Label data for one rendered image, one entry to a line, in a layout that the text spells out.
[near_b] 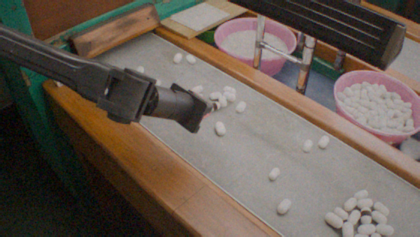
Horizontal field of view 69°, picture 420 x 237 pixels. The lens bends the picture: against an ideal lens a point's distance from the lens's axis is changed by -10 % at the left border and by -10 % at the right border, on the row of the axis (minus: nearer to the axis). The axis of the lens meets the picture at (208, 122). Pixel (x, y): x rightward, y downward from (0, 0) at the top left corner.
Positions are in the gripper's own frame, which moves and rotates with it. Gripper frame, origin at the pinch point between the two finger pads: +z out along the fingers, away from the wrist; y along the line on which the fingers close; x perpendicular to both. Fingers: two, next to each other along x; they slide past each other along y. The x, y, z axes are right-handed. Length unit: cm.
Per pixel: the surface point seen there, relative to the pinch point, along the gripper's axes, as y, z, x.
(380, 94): -24, 41, -25
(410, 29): -17, 74, -56
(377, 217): -41.0, 9.4, 0.3
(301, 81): -7.2, 22.1, -16.3
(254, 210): -20.8, -0.6, 10.9
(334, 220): -34.4, 4.1, 4.3
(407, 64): -24, 59, -40
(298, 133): -14.8, 17.3, -4.5
